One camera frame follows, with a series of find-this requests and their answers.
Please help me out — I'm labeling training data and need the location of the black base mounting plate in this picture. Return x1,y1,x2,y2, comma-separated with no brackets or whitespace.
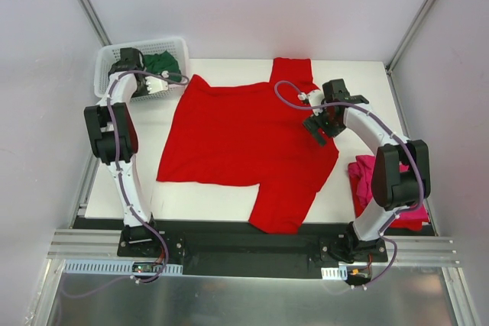
74,218,389,277

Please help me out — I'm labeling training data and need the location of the red t shirt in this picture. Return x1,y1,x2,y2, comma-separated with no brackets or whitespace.
157,58,339,234
349,176,430,231

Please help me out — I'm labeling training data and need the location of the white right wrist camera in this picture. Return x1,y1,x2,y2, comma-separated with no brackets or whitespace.
297,89,324,107

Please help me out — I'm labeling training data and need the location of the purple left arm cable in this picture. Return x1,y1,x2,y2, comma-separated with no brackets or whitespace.
60,69,191,299

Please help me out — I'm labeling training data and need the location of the right aluminium frame post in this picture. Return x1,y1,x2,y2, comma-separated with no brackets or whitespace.
386,0,438,76

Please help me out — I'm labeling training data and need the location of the green t shirt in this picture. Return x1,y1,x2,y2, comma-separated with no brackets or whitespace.
143,51,181,82

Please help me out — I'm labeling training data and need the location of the right white cable duct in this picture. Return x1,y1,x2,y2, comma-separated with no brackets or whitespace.
321,266,348,281

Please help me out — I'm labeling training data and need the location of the aluminium front rail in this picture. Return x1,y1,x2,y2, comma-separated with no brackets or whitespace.
47,217,461,267

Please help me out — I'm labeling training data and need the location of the aluminium frame post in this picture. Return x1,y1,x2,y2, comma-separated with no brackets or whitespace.
57,0,115,47
386,0,438,76

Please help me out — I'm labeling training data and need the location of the left aluminium frame post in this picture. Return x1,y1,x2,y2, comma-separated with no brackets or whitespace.
57,0,115,47

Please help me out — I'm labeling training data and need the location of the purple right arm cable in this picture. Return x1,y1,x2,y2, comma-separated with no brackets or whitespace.
274,80,425,296

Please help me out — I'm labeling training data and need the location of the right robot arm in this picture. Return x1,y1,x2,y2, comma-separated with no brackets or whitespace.
298,79,430,263

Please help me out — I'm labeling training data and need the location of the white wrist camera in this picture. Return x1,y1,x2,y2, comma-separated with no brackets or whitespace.
146,76,169,95
297,89,324,107

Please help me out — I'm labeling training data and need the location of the left white cable duct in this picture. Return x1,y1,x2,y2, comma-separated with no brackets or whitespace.
63,260,183,277

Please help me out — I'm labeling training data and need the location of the white cable duct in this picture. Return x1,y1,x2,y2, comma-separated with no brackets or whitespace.
63,260,183,277
321,266,348,281

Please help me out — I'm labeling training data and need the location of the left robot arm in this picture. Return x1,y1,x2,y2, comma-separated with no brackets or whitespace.
83,47,162,257

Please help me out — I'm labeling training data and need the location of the folded pink t shirt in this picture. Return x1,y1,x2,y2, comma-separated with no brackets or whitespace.
348,154,429,224

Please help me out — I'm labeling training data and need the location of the folded red t shirt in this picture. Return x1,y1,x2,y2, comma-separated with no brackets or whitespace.
349,176,430,231

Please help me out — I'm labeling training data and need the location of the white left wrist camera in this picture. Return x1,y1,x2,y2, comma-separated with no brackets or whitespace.
146,76,169,95

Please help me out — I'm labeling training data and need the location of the white plastic basket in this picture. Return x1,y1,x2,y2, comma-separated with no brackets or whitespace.
93,37,189,98

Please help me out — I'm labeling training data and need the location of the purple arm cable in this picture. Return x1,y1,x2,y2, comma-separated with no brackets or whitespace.
274,80,425,296
60,69,191,299

